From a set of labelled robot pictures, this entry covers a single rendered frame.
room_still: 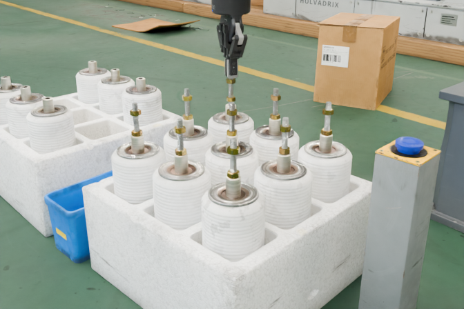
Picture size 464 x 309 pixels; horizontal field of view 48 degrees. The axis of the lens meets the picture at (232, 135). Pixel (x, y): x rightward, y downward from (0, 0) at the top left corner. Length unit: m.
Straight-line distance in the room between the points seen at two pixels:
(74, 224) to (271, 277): 0.43
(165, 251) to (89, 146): 0.43
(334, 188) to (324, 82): 1.10
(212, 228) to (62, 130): 0.51
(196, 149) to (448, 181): 0.57
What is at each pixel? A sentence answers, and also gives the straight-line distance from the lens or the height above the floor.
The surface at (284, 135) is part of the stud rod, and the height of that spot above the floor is 0.31.
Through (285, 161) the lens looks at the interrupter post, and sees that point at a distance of 0.84.
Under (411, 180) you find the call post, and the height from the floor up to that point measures 0.29.
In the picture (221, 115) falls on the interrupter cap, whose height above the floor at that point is 0.25.
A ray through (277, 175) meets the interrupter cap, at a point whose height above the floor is 0.25.
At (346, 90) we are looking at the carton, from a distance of 1.98.
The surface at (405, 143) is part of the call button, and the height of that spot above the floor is 0.33.
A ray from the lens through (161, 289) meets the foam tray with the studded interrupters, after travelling 0.89.
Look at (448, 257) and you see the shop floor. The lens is 1.17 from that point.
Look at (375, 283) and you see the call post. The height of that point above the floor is 0.09.
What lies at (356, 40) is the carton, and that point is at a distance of 1.93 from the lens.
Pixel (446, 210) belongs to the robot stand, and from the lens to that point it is 1.27.
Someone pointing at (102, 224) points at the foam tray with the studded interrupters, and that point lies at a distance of 0.97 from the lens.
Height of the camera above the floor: 0.62
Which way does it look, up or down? 22 degrees down
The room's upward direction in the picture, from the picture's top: straight up
